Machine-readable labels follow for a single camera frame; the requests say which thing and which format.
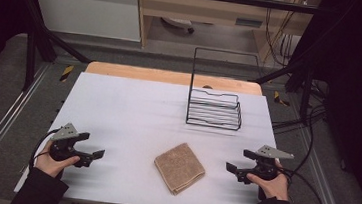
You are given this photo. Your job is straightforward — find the white rolling base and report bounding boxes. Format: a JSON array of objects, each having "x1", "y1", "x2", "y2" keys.
[{"x1": 159, "y1": 16, "x2": 197, "y2": 35}]

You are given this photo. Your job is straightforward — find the left hand-held gripper cable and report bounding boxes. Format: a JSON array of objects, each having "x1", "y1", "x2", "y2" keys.
[{"x1": 28, "y1": 125, "x2": 62, "y2": 173}]

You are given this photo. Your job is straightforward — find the hand-held gripper cable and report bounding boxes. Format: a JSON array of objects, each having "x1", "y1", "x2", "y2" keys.
[
  {"x1": 273, "y1": 118, "x2": 334, "y2": 204},
  {"x1": 28, "y1": 125, "x2": 62, "y2": 173}
]

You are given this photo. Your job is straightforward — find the yellow black floor tape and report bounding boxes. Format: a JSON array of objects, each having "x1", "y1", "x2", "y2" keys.
[
  {"x1": 271, "y1": 90, "x2": 292, "y2": 108},
  {"x1": 58, "y1": 63, "x2": 75, "y2": 84}
]

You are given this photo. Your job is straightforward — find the brown towel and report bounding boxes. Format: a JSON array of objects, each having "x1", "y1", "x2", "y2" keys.
[{"x1": 150, "y1": 139, "x2": 209, "y2": 200}]

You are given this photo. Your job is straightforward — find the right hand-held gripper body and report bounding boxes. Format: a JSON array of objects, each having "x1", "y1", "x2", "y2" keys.
[{"x1": 235, "y1": 142, "x2": 296, "y2": 189}]

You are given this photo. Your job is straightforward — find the black wire rack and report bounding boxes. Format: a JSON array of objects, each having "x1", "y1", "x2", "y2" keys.
[{"x1": 184, "y1": 46, "x2": 265, "y2": 134}]

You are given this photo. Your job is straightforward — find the white cabinet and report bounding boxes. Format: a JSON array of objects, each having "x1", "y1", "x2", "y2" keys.
[{"x1": 26, "y1": 0, "x2": 146, "y2": 43}]

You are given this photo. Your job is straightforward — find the person's left hand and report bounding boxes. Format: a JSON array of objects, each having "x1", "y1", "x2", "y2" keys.
[{"x1": 33, "y1": 147, "x2": 82, "y2": 181}]

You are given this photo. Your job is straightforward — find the aluminium floor rail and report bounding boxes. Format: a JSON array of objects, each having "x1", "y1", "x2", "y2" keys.
[
  {"x1": 0, "y1": 58, "x2": 52, "y2": 197},
  {"x1": 287, "y1": 125, "x2": 359, "y2": 204}
]

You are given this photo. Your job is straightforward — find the right hand-held gripper cable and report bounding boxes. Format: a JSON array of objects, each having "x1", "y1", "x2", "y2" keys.
[{"x1": 273, "y1": 118, "x2": 334, "y2": 204}]

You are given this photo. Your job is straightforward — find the hanging desk cables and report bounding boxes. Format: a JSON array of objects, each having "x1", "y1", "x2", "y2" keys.
[{"x1": 260, "y1": 6, "x2": 300, "y2": 69}]

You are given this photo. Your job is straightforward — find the bundle of black floor cables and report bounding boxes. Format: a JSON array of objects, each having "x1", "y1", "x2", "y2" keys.
[{"x1": 270, "y1": 100, "x2": 327, "y2": 139}]

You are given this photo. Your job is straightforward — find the wooden table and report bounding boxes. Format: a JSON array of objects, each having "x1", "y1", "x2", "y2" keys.
[{"x1": 84, "y1": 60, "x2": 266, "y2": 97}]

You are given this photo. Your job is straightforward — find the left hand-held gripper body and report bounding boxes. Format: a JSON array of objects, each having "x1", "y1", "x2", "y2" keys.
[{"x1": 46, "y1": 121, "x2": 96, "y2": 170}]

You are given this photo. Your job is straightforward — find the person's right hand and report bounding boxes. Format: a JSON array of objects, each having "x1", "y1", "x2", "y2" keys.
[{"x1": 243, "y1": 156, "x2": 294, "y2": 203}]

